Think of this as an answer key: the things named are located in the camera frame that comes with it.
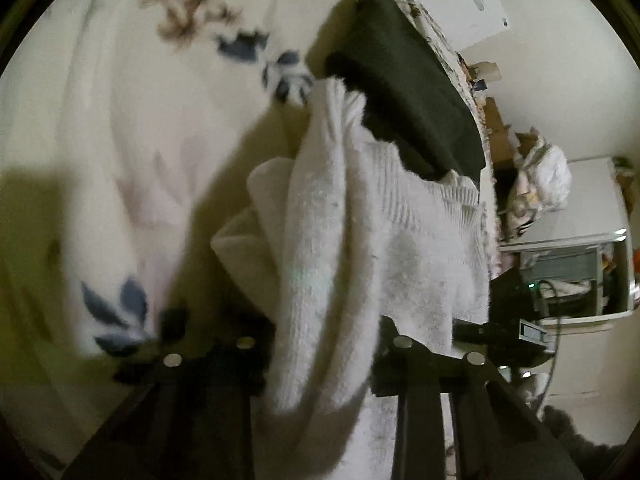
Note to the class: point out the floral fleece blanket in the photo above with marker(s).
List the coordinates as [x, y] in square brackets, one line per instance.
[128, 128]

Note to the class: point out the white plastic bag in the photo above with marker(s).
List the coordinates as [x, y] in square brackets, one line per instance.
[543, 180]

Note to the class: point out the cardboard boxes clutter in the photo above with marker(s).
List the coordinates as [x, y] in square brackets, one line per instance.
[507, 147]

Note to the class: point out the white knit sweater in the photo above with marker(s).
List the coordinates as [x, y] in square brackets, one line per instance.
[333, 240]

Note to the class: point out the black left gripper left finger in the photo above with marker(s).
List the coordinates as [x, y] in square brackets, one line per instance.
[188, 421]

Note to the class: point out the white cabinet shelf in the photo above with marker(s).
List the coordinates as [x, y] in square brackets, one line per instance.
[587, 241]

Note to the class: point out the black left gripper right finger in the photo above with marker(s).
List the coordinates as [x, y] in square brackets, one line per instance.
[496, 436]

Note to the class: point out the black folded garment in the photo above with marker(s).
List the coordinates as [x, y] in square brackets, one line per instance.
[410, 100]

